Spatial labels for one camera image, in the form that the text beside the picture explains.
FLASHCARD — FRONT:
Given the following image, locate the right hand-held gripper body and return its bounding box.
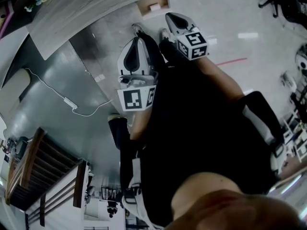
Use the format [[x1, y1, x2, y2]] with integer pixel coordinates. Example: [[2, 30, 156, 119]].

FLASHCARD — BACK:
[[177, 27, 209, 61]]

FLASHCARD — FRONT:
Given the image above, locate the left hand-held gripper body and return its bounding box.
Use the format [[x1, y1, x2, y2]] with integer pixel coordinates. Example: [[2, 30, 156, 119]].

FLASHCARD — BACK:
[[117, 73, 159, 112]]

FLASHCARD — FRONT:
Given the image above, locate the person's left forearm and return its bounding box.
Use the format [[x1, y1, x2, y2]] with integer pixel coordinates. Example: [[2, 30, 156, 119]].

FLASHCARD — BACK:
[[129, 108, 152, 141]]

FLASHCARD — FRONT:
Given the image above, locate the person's right forearm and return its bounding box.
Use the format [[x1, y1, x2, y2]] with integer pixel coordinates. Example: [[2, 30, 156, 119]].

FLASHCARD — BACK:
[[196, 55, 246, 101]]

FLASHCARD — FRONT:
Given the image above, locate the person's left shoe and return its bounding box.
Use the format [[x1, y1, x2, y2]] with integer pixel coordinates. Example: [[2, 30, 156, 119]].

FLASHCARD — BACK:
[[131, 23, 144, 36]]

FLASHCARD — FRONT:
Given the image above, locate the red floor tape strip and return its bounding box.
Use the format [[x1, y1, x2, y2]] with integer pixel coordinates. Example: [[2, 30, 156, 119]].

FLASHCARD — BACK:
[[215, 57, 248, 67]]

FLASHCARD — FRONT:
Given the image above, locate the white power strip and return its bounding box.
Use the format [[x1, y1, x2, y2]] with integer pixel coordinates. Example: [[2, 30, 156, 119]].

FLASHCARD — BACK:
[[62, 97, 79, 110]]

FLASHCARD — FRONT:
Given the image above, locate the grey wooden desk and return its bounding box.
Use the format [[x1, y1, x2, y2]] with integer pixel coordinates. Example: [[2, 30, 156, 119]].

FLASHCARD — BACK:
[[26, 0, 189, 61]]

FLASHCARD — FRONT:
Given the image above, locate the person's black clothing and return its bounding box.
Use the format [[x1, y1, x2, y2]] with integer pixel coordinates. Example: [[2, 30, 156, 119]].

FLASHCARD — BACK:
[[137, 32, 282, 228]]

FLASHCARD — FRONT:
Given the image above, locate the small white floor object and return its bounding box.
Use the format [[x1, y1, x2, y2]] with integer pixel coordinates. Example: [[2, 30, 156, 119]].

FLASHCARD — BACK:
[[281, 70, 298, 92]]

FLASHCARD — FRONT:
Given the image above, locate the beige cylindrical pillar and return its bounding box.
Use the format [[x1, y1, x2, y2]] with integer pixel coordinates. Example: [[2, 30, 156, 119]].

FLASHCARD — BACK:
[[0, 68, 32, 105]]

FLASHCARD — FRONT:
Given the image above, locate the white round machine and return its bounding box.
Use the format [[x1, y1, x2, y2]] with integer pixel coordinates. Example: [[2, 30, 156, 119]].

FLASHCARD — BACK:
[[294, 43, 307, 78]]

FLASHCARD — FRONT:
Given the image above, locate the white curved table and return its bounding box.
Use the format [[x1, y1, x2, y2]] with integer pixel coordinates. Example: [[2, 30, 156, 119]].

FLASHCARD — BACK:
[[0, 31, 31, 91]]

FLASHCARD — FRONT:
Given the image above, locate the brown wooden chair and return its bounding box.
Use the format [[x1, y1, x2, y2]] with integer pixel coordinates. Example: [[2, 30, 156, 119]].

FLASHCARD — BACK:
[[4, 126, 91, 228]]

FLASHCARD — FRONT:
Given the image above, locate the pink book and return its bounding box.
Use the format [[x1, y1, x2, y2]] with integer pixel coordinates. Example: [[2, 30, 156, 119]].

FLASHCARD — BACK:
[[0, 1, 14, 39]]

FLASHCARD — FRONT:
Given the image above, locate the white metal rack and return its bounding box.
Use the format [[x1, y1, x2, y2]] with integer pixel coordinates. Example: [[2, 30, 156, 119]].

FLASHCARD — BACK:
[[282, 109, 307, 163]]

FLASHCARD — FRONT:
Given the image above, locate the person's chin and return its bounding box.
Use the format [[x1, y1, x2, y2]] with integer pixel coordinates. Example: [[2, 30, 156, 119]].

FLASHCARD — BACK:
[[165, 189, 303, 230]]

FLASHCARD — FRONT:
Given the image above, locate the white power strip cable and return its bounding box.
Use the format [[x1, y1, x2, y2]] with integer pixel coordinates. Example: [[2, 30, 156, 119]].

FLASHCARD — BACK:
[[24, 68, 67, 100]]

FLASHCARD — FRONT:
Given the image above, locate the black white shoulder strap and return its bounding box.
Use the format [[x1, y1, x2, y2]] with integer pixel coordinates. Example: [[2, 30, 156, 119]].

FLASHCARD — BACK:
[[242, 91, 287, 180], [119, 138, 164, 230]]

